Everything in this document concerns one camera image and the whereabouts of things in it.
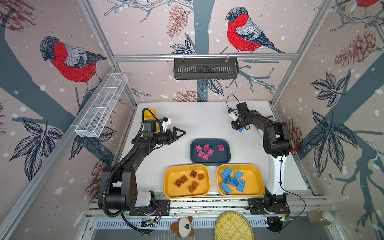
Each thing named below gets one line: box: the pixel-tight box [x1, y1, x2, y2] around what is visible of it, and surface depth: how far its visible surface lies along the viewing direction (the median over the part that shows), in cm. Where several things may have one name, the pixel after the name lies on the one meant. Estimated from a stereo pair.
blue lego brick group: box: [237, 179, 246, 193], surface depth 81 cm
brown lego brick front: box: [180, 175, 188, 184], surface depth 83 cm
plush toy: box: [170, 216, 195, 238], surface depth 68 cm
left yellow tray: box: [163, 164, 211, 199], surface depth 83 cm
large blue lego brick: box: [221, 167, 233, 179], surface depth 83 cm
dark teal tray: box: [189, 138, 232, 165], surface depth 93 cm
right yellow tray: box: [216, 164, 265, 198], surface depth 83 cm
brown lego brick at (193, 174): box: [190, 170, 197, 178], surface depth 85 cm
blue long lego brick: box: [221, 182, 232, 195], surface depth 80 cm
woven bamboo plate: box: [214, 211, 254, 240], surface depth 69 cm
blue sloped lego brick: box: [234, 171, 245, 179], surface depth 85 cm
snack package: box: [273, 123, 290, 155], surface depth 60 cm
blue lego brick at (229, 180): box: [223, 176, 239, 187], surface depth 81 cm
